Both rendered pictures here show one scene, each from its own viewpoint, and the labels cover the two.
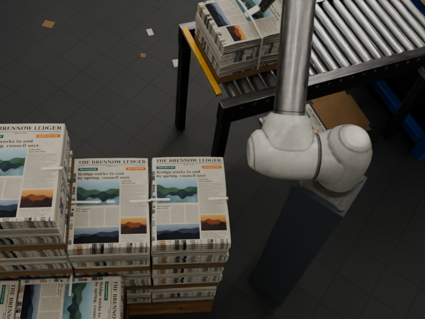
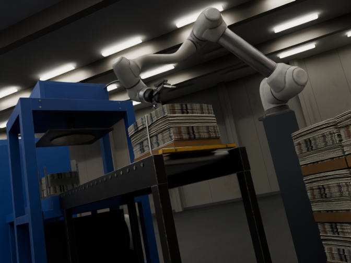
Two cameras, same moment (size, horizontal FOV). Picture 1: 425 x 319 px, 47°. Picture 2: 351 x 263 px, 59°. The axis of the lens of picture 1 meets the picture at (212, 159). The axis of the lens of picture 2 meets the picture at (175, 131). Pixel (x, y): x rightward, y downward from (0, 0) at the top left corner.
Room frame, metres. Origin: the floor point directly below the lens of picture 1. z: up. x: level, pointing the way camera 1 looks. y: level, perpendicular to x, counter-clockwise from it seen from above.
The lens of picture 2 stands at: (1.88, 1.50, 0.62)
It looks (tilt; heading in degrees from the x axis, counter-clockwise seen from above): 12 degrees up; 263
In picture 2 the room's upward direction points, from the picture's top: 11 degrees counter-clockwise
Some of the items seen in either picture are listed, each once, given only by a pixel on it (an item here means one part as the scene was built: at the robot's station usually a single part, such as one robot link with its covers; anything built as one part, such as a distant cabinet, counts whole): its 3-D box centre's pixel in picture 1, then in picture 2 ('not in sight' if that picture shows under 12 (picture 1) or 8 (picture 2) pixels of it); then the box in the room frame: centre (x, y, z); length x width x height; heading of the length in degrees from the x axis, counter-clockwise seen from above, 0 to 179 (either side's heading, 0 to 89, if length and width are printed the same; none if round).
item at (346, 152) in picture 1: (342, 155); (273, 93); (0.96, -0.41, 1.17); 0.18 x 0.16 x 0.22; 99
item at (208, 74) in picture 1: (200, 60); (200, 148); (1.62, 0.13, 0.81); 0.43 x 0.03 x 0.02; 31
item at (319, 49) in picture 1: (312, 40); not in sight; (1.91, -0.39, 0.77); 0.47 x 0.05 x 0.05; 31
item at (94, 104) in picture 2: not in sight; (70, 117); (2.46, -1.32, 1.50); 0.94 x 0.68 x 0.10; 31
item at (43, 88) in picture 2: not in sight; (68, 102); (2.46, -1.32, 1.65); 0.60 x 0.45 x 0.20; 31
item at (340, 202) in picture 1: (335, 173); (274, 114); (0.97, -0.43, 1.03); 0.22 x 0.18 x 0.06; 153
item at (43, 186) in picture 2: not in sight; (59, 187); (2.76, -1.81, 0.93); 0.38 x 0.30 x 0.26; 121
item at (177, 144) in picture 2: (221, 54); (189, 148); (1.65, 0.04, 0.83); 0.29 x 0.16 x 0.04; 31
